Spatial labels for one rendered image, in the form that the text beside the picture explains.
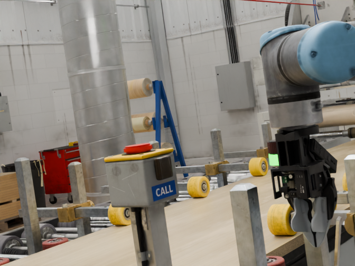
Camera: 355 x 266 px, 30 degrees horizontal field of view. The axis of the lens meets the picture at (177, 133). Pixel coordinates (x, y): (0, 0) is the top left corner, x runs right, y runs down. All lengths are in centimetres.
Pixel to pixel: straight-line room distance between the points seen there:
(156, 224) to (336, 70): 34
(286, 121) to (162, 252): 33
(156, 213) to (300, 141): 32
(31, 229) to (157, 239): 131
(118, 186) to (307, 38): 35
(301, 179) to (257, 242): 13
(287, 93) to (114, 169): 35
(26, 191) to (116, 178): 129
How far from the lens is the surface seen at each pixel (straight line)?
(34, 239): 221
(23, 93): 1020
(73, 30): 544
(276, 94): 112
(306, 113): 111
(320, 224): 117
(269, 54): 112
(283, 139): 111
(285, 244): 166
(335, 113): 409
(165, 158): 89
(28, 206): 219
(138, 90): 862
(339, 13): 435
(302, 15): 445
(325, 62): 99
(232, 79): 1161
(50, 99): 1053
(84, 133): 543
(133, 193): 89
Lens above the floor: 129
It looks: 3 degrees down
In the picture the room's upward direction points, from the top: 8 degrees counter-clockwise
